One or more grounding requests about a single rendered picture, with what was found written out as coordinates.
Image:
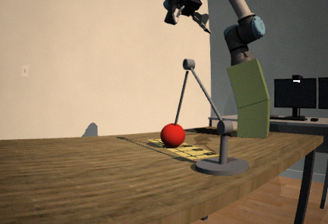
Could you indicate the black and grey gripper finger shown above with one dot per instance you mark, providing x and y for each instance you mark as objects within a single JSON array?
[
  {"x": 176, "y": 12},
  {"x": 201, "y": 19}
]

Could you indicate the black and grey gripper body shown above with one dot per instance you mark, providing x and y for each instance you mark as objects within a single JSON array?
[{"x": 189, "y": 6}]

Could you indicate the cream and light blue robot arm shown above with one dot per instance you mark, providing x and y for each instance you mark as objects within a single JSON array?
[{"x": 250, "y": 28}]

